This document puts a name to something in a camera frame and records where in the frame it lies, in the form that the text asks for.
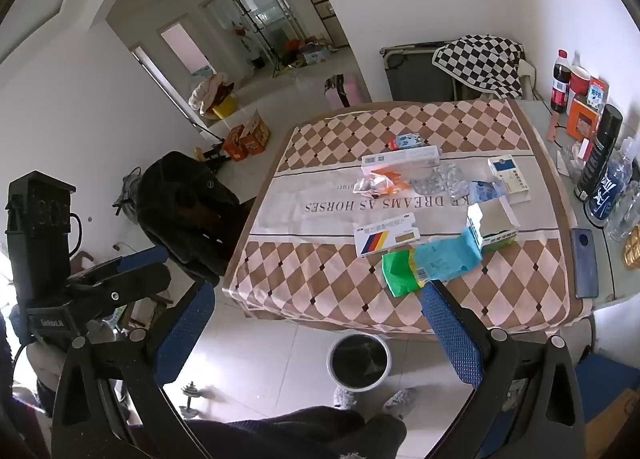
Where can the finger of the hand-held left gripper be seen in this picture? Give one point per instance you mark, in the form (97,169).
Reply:
(140,285)
(142,258)

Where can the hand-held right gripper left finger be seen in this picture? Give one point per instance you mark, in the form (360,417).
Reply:
(185,331)

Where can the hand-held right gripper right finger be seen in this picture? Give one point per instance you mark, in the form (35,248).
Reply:
(450,334)

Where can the white trash bin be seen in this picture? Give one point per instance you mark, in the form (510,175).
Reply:
(357,379)

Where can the white box striped label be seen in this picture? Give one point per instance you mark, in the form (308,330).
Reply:
(387,236)

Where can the blue plastic wrapper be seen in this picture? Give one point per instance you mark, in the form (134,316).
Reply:
(484,191)

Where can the long white box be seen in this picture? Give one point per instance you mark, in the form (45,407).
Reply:
(400,159)

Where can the black jacket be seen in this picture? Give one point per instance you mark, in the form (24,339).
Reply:
(185,209)

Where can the small dumbbell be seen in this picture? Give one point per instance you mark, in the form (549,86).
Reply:
(192,396)

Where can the grey bag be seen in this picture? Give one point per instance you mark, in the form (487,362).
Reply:
(127,189)

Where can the light blue plastic packet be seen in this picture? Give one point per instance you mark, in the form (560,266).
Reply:
(445,259)

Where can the green plastic packet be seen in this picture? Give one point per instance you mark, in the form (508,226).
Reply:
(400,274)

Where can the grey fuzzy slipper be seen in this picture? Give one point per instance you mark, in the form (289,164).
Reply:
(400,398)
(344,396)

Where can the open white green box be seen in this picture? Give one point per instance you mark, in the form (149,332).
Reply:
(492,229)

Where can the orange cardboard box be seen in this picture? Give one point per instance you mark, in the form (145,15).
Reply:
(257,136)
(235,143)

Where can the silver blister pack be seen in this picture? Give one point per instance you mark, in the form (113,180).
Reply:
(456,178)
(430,185)

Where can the dark blue smartphone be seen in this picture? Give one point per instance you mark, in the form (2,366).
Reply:
(585,264)

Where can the person's dark fleece pants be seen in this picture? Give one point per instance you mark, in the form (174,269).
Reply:
(300,434)

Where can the orange white wrapper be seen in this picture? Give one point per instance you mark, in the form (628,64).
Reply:
(380,184)

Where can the white blue medicine box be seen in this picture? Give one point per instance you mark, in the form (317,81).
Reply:
(510,178)

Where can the yellow bin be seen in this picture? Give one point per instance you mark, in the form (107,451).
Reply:
(223,108)

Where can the pile of clothes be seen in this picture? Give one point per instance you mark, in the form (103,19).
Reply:
(207,86)

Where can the small blue milk carton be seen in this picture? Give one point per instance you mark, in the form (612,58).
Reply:
(406,141)

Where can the clear plastic bottle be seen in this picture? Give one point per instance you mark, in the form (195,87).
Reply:
(627,211)

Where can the clear bottle blue label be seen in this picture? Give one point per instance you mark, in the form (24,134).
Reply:
(612,184)

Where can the black spray can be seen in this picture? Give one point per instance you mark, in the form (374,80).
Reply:
(597,159)

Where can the pink suitcase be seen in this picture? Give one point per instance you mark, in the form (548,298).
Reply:
(340,91)

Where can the grey folding bed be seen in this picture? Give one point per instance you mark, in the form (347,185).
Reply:
(410,74)

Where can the black coat rack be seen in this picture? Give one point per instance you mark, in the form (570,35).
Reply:
(252,19)

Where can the black white checkered blanket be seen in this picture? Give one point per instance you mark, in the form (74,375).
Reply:
(480,64)

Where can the cola bottle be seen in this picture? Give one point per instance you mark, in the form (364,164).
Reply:
(560,84)

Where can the small blue white carton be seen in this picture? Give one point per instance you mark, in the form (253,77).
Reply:
(596,94)

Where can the red paper cup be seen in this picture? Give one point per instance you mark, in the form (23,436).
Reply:
(580,81)

